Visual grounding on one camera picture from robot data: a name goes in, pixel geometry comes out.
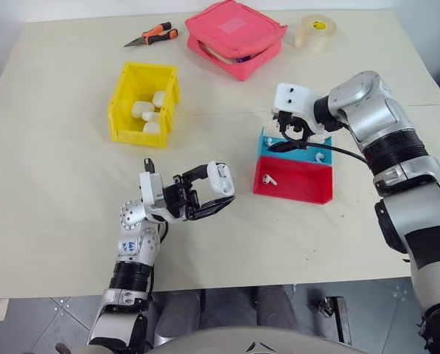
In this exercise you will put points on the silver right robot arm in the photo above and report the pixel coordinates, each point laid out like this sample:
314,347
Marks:
396,155

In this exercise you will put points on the closed white earbud case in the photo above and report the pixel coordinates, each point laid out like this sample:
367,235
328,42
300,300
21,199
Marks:
160,97
152,117
142,108
151,128

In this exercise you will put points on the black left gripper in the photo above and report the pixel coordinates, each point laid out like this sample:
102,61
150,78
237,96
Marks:
179,201

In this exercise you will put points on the orange black pliers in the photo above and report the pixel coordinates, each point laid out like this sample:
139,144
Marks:
155,34

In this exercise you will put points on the metal floor bracket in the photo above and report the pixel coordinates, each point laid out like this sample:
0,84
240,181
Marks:
337,317

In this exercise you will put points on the white earbud case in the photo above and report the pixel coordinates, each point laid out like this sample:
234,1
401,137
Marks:
152,117
151,128
160,97
142,108
221,180

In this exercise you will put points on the silver robot torso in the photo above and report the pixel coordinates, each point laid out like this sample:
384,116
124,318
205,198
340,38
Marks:
219,341

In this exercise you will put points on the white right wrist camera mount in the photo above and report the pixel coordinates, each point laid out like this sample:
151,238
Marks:
297,101

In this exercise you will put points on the red teal white tiered tray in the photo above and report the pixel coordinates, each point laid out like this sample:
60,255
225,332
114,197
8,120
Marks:
297,180

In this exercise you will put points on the dark rounded leg shape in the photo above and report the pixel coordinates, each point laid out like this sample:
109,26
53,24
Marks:
276,306

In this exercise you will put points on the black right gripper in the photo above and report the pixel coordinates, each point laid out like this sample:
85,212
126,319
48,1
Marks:
287,123

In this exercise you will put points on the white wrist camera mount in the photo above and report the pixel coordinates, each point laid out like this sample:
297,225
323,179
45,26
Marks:
151,188
297,101

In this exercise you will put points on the yellow plastic bin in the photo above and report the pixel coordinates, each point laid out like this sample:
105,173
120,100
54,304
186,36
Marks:
131,125

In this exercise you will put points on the pink fabric pouch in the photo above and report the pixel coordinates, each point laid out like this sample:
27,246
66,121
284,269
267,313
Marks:
234,37

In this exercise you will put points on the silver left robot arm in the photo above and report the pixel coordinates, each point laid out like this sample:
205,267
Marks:
135,236

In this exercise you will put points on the clear tape roll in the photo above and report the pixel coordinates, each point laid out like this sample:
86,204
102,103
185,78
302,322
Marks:
315,33

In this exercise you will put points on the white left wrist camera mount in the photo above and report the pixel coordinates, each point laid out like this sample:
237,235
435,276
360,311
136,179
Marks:
151,188

